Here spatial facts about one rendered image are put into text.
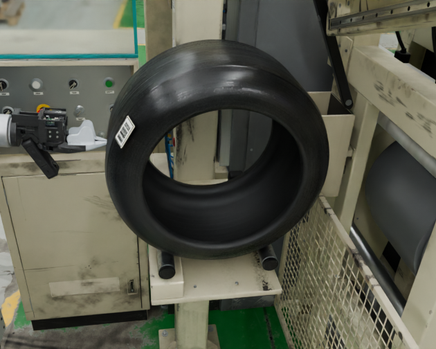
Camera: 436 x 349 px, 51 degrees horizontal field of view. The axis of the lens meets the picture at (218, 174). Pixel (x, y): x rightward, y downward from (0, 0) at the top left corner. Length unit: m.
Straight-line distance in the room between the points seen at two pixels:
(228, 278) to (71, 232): 0.80
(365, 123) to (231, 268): 0.61
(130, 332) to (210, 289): 1.01
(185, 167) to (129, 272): 0.75
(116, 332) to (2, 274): 0.75
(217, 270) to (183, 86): 0.61
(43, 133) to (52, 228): 0.88
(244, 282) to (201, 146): 0.44
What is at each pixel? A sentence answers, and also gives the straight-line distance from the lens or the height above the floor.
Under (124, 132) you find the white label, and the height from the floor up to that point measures 1.30.
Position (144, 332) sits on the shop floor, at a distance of 2.29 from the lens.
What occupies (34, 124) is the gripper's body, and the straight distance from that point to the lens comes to 1.13.
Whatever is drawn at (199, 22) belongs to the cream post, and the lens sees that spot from 1.32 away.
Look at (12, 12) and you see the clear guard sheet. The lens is 1.64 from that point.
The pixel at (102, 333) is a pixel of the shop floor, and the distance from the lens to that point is 2.31.
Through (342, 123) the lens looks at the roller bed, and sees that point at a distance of 1.47.
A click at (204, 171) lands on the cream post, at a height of 0.98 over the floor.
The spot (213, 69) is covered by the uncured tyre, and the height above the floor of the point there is 1.44.
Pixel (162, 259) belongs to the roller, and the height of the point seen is 0.92.
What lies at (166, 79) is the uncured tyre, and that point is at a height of 1.41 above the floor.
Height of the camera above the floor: 1.76
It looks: 31 degrees down
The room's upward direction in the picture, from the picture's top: 3 degrees clockwise
